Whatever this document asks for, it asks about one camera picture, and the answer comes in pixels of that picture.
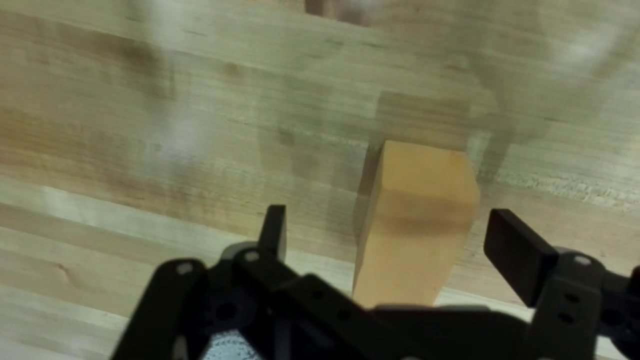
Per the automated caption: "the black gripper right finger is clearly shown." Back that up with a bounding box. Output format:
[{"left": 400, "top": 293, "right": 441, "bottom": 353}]
[{"left": 482, "top": 205, "right": 640, "bottom": 360}]

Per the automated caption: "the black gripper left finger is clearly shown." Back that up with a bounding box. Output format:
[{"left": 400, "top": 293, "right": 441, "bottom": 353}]
[{"left": 110, "top": 202, "right": 316, "bottom": 360}]

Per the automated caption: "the yellow wooden cube block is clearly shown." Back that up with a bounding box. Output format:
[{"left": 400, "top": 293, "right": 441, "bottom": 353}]
[{"left": 350, "top": 138, "right": 482, "bottom": 309}]

